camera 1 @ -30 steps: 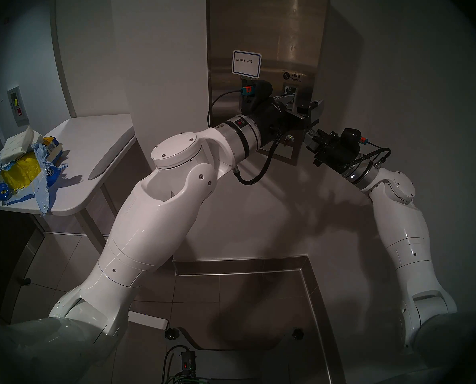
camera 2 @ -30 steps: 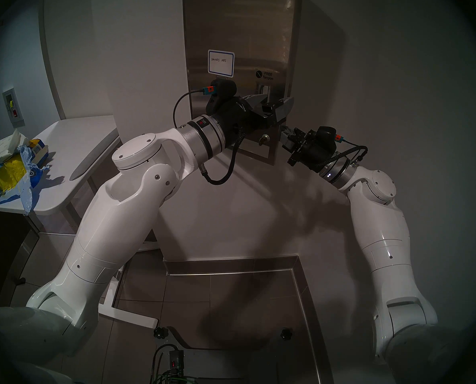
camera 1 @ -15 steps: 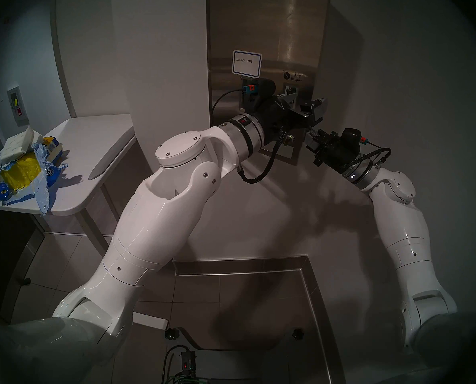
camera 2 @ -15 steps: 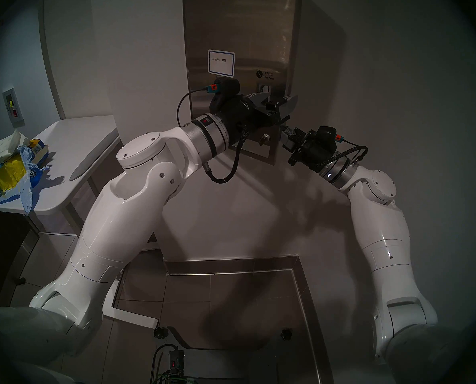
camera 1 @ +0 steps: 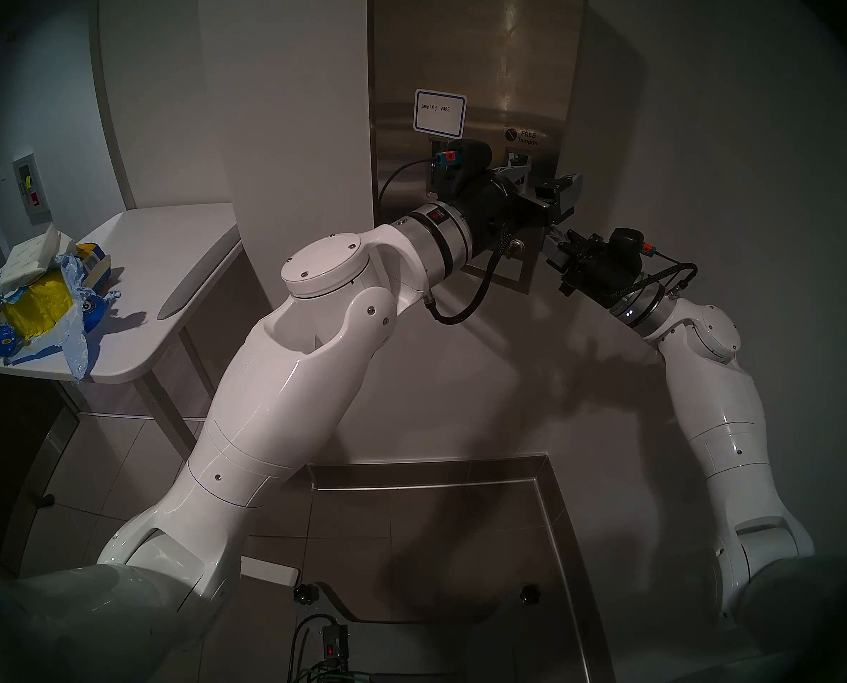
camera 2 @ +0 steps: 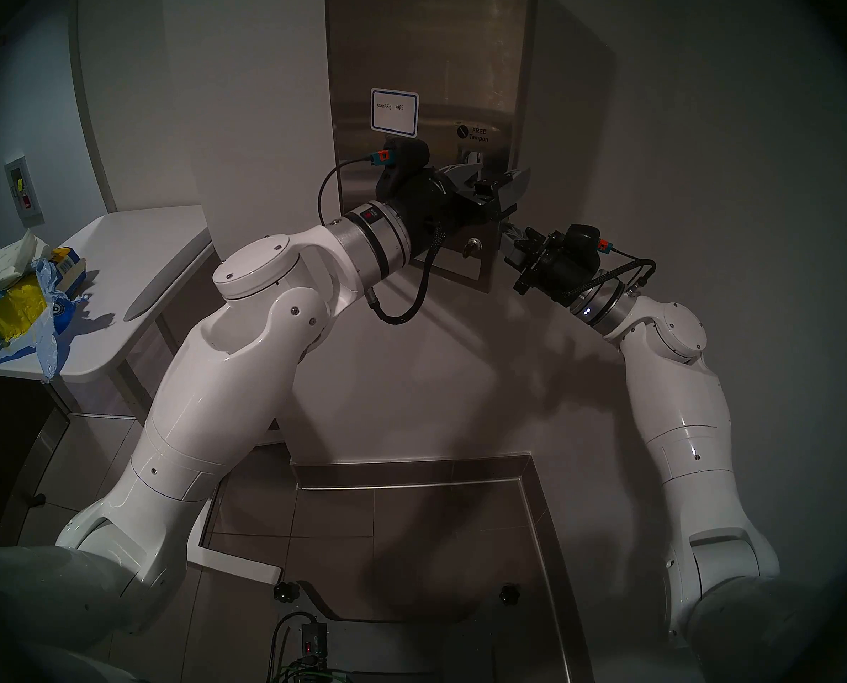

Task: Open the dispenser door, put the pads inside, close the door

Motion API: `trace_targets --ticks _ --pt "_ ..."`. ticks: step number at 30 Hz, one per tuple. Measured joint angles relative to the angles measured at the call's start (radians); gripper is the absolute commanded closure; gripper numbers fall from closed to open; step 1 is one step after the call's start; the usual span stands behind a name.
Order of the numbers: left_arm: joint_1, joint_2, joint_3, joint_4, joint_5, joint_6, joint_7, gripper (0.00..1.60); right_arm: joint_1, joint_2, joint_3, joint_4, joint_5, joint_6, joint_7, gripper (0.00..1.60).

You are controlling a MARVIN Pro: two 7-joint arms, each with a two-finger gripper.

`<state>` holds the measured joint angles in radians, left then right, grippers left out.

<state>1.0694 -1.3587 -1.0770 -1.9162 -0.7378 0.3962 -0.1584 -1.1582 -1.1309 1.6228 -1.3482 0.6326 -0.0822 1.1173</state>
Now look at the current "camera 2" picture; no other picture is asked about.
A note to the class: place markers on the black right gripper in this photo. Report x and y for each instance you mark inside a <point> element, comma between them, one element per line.
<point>555,269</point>

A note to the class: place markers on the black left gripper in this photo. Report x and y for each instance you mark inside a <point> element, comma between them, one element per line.
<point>445,208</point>

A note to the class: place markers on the stainless steel dispenser door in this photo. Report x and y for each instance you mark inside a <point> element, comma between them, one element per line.
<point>423,48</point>

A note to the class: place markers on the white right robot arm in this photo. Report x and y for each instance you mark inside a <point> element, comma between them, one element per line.
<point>686,418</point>

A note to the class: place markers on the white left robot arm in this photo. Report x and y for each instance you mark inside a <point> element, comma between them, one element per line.
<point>231,404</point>

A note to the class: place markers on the grey robot base platform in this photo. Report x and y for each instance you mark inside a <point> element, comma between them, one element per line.
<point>409,646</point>

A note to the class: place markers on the stainless steel dispenser cabinet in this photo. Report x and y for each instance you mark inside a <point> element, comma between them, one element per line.
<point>329,62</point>

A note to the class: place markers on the white label with blue border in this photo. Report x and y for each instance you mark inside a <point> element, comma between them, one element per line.
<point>395,112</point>

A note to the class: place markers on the black star knob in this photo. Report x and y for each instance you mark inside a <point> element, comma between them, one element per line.
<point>287,590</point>
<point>509,593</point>

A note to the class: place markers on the white overbed table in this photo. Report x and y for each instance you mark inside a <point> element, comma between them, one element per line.
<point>146,262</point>

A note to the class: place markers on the small yellow blue carton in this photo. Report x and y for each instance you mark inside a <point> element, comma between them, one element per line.
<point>71,269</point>

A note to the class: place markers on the black electronics box red light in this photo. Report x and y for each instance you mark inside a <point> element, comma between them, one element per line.
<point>314,642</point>

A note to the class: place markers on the torn blue plastic pad package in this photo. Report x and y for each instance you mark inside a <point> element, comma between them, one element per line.
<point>46,340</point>

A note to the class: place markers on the white sanitary pad stack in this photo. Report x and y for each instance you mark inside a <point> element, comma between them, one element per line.
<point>11,262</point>

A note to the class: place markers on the yellow wrapped pad pack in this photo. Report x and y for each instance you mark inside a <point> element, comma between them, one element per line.
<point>14,308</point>

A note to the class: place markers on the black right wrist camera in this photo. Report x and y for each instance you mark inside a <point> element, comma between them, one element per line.
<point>583,239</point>

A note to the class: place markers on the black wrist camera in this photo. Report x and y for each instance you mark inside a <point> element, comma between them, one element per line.
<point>583,239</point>
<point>402,162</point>

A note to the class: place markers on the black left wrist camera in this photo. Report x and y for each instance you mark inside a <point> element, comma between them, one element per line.
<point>402,162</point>

